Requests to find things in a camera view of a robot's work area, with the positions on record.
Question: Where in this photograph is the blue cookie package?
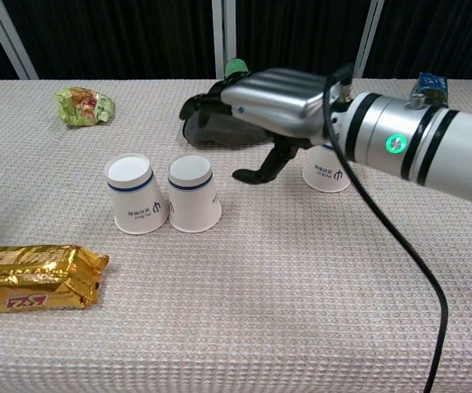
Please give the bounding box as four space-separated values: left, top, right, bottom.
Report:
407 72 449 108

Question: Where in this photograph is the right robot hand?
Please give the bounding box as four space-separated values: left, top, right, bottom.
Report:
178 67 335 186

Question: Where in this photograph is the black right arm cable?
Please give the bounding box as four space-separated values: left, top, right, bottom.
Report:
321 63 450 393

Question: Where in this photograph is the white paper cup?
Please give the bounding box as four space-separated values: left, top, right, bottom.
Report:
167 154 223 234
104 152 169 236
302 143 352 193

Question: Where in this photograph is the green crumpled snack bag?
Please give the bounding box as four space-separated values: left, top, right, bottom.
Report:
53 86 116 129

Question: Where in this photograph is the green and grey cloth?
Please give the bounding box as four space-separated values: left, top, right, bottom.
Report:
179 58 280 149

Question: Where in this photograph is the white frame post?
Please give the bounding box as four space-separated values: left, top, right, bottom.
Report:
212 0 237 79
0 0 39 81
352 0 386 79

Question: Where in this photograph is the beige waffle tablecloth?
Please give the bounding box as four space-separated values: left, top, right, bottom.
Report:
0 77 472 393

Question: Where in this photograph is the gold foil snack package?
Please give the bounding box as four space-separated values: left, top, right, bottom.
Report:
0 244 110 315

